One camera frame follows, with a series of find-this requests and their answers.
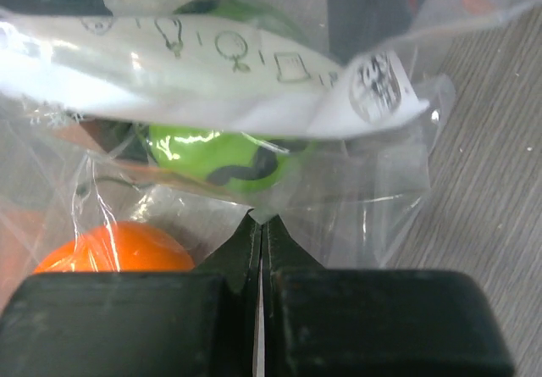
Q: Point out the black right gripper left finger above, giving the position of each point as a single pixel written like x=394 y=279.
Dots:
x=197 y=323

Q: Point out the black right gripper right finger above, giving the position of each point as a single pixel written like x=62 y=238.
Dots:
x=373 y=322

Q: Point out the fake orange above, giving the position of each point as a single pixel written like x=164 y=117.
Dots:
x=119 y=247

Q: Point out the fake green watermelon piece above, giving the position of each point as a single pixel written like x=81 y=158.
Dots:
x=233 y=162

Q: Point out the clear zip top bag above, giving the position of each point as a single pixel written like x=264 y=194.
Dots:
x=367 y=89

